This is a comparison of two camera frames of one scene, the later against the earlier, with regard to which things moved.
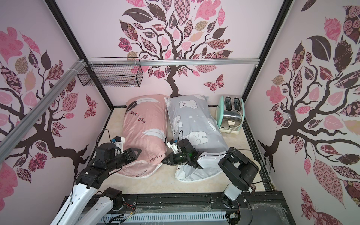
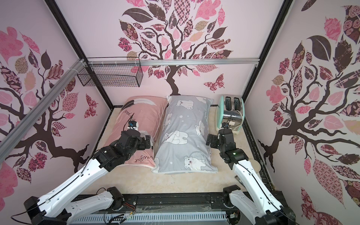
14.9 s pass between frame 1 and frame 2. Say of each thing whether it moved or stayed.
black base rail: stayed
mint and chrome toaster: stayed
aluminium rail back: stayed
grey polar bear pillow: moved
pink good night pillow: moved
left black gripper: moved
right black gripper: moved
